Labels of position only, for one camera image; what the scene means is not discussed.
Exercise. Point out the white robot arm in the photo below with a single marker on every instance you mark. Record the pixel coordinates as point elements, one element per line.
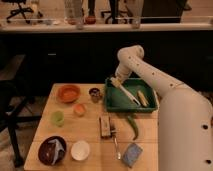
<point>185,117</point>

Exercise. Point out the green plastic tray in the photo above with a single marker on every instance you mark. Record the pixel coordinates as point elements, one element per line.
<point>116,101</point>

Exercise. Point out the wooden block box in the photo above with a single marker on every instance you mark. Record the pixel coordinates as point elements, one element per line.
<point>105,126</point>

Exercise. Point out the small orange cup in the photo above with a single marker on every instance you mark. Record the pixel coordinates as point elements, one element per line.
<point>79,109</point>

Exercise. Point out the yellow corn cob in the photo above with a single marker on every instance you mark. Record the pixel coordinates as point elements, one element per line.
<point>142,98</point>

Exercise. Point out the green chili pepper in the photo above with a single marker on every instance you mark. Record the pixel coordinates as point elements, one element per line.
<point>132,123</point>

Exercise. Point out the orange bowl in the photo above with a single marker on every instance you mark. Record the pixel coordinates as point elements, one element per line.
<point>68,93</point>

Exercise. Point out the green plastic cup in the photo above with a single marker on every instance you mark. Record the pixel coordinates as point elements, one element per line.
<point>57,118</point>

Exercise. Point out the white bowl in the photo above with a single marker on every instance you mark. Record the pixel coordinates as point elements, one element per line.
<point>80,150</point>

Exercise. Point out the blue sponge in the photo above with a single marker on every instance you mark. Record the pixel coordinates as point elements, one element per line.
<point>131,154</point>

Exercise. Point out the grey crumpled cloth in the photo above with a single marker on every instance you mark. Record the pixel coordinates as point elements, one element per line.
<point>58,148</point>

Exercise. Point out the dark red bowl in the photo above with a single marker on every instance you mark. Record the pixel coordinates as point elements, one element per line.
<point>46,150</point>

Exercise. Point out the black office chair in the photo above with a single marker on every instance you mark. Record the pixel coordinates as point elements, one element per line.
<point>9,115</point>

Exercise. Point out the background office chair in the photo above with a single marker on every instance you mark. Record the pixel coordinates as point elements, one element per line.
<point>20,10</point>

